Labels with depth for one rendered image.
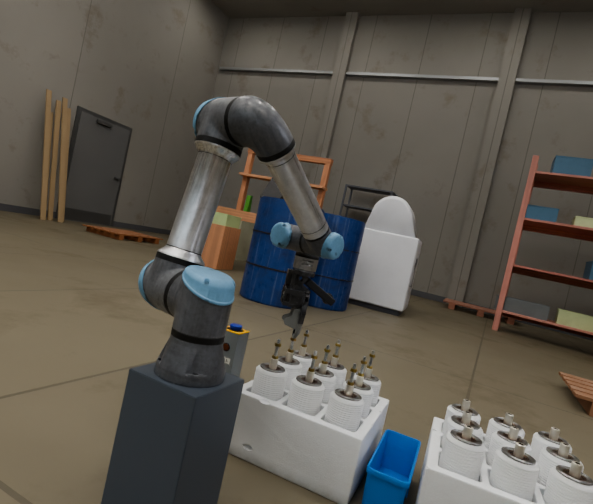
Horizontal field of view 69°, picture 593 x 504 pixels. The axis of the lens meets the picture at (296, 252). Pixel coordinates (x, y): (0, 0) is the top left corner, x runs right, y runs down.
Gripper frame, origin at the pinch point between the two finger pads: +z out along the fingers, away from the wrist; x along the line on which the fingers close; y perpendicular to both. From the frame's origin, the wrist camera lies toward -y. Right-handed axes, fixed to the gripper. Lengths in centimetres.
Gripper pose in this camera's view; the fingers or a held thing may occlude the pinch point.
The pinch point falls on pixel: (296, 333)
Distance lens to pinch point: 141.9
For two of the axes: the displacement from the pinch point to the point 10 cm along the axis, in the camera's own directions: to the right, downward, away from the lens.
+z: -2.2, 9.8, 0.3
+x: 1.2, 0.6, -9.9
